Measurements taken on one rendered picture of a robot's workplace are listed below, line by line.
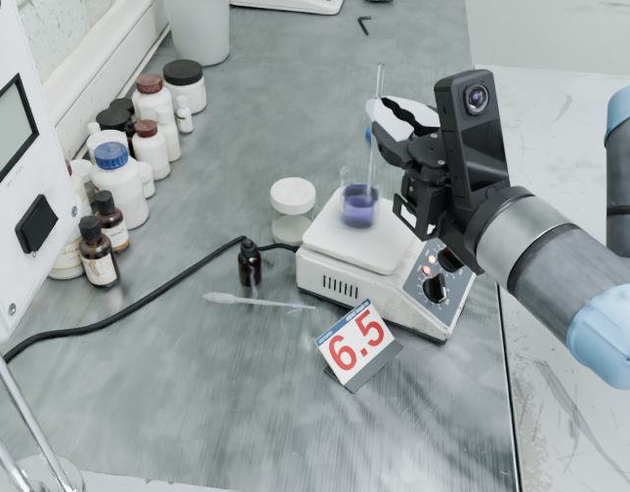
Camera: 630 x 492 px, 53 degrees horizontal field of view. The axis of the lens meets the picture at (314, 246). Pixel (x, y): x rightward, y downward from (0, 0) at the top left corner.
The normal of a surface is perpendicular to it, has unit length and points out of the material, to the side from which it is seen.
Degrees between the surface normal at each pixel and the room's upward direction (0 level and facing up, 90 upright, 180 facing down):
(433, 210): 89
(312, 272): 90
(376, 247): 0
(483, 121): 61
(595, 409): 0
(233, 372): 0
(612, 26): 90
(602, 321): 51
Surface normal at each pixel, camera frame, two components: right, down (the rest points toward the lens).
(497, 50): -0.13, 0.68
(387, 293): -0.44, 0.62
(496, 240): -0.77, -0.07
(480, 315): 0.02, -0.73
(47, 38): 0.99, 0.11
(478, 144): 0.41, 0.19
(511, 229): -0.60, -0.29
